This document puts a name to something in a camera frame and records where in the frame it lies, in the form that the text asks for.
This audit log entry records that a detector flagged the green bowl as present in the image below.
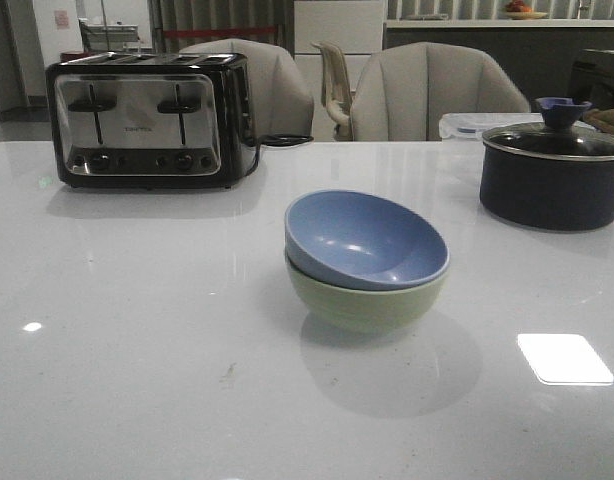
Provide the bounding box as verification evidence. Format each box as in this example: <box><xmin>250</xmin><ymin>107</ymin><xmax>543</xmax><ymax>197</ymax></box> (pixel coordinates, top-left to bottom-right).
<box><xmin>285</xmin><ymin>259</ymin><xmax>449</xmax><ymax>334</ymax></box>

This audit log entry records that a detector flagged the fruit plate on counter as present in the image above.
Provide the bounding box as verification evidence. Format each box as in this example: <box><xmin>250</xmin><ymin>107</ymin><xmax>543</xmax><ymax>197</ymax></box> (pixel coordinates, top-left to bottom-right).
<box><xmin>502</xmin><ymin>0</ymin><xmax>548</xmax><ymax>20</ymax></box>

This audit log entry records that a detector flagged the glass pot lid blue knob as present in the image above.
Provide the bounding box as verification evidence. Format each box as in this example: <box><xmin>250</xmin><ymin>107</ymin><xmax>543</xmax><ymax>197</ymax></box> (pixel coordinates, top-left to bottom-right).
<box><xmin>481</xmin><ymin>97</ymin><xmax>614</xmax><ymax>162</ymax></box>

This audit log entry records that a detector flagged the beige upholstered chair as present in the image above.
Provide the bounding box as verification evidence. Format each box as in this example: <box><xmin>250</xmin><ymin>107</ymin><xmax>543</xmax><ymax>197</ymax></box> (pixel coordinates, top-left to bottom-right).
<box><xmin>350</xmin><ymin>42</ymin><xmax>531</xmax><ymax>141</ymax></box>
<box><xmin>180</xmin><ymin>38</ymin><xmax>314</xmax><ymax>136</ymax></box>

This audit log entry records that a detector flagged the beige office chair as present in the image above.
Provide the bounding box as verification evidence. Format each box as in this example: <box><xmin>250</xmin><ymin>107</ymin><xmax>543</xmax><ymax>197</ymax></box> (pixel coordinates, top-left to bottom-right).
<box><xmin>312</xmin><ymin>41</ymin><xmax>353</xmax><ymax>141</ymax></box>

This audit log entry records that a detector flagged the blue bowl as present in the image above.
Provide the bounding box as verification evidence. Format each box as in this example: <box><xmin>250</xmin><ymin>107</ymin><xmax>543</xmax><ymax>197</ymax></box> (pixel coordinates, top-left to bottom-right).
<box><xmin>284</xmin><ymin>190</ymin><xmax>450</xmax><ymax>291</ymax></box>

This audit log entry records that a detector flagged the left beige upholstered chair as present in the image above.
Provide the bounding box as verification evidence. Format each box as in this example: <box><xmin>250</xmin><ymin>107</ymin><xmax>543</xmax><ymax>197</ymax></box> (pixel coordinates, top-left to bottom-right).
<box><xmin>180</xmin><ymin>38</ymin><xmax>314</xmax><ymax>136</ymax></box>

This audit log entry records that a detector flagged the black and chrome toaster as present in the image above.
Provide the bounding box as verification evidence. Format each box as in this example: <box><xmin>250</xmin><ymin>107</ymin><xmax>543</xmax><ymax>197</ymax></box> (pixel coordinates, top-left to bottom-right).
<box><xmin>45</xmin><ymin>52</ymin><xmax>258</xmax><ymax>189</ymax></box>

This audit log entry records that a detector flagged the black toaster power cord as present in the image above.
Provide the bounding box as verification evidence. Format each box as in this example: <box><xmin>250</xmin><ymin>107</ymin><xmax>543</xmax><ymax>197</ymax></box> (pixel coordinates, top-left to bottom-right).
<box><xmin>245</xmin><ymin>133</ymin><xmax>315</xmax><ymax>177</ymax></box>

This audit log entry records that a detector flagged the metal cart in background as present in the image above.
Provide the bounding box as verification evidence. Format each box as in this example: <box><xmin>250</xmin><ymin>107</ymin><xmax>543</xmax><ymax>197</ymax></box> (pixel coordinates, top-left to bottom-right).
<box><xmin>79</xmin><ymin>19</ymin><xmax>140</xmax><ymax>52</ymax></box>

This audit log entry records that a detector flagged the right beige upholstered chair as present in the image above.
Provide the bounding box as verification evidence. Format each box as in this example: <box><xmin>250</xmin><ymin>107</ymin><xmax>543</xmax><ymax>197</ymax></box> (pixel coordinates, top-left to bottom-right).
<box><xmin>350</xmin><ymin>42</ymin><xmax>531</xmax><ymax>141</ymax></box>

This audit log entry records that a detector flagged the white cabinet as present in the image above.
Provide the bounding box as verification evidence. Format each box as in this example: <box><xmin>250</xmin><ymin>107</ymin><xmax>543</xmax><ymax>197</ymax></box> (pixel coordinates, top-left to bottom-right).
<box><xmin>294</xmin><ymin>1</ymin><xmax>387</xmax><ymax>142</ymax></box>

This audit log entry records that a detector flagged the dark blue cooking pot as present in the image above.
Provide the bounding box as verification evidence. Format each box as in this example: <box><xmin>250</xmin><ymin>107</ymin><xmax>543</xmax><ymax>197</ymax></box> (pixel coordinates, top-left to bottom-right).
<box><xmin>479</xmin><ymin>147</ymin><xmax>614</xmax><ymax>231</ymax></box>

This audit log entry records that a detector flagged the clear plastic container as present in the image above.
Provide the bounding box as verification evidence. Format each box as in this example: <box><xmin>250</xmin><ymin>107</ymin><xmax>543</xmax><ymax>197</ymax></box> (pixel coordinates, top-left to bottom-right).
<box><xmin>438</xmin><ymin>112</ymin><xmax>543</xmax><ymax>141</ymax></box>

